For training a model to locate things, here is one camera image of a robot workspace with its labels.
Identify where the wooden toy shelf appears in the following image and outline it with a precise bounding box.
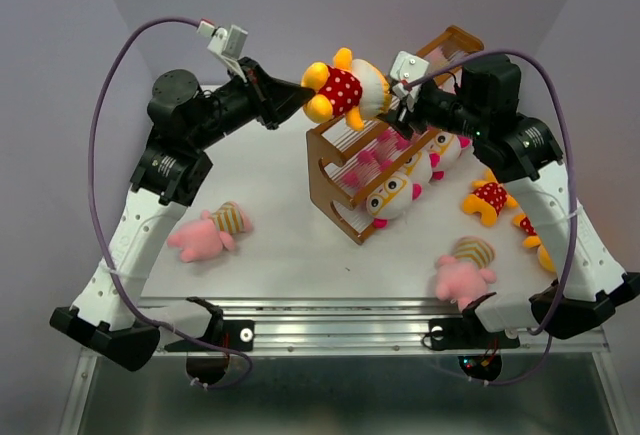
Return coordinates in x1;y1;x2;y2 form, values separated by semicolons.
302;26;484;244

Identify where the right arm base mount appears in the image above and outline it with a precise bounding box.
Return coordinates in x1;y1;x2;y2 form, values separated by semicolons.
421;316;521;384

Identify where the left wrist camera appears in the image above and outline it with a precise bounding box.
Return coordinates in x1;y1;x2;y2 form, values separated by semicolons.
197;19;248;80

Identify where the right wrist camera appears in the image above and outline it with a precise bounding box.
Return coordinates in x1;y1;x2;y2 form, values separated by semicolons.
389;51;429;110

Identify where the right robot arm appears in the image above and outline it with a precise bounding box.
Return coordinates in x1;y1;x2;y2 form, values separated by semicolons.
383;50;639;345

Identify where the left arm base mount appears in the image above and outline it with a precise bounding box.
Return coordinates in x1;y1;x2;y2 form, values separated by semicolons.
185;319;255;391

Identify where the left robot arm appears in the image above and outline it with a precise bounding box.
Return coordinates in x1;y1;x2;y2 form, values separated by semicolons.
50;57;314;372

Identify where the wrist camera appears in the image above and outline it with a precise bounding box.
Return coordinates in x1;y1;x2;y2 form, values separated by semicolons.
389;51;429;110
197;19;248;80

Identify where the white glasses plush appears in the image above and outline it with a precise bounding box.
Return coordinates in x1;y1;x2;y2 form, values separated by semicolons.
341;150;422;229
423;131;471;182
373;129;440;188

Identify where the pink plush, front right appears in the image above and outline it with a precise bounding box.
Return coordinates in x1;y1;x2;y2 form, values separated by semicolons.
435;236;497;311

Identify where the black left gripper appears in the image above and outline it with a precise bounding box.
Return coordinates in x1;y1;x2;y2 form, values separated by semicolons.
191;56;316;150

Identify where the pink plush with wheels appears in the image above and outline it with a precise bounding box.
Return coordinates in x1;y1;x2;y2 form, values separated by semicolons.
424;45;466;70

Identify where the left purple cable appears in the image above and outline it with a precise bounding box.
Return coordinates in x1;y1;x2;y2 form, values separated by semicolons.
87;16;254;390

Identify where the pink plush under left arm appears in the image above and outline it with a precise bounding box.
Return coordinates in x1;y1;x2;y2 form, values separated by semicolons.
166;201;253;263

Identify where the yellow bear plush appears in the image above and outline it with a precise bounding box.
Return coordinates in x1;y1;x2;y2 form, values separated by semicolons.
461;169;519;227
512;213;556;274
301;47;392;131

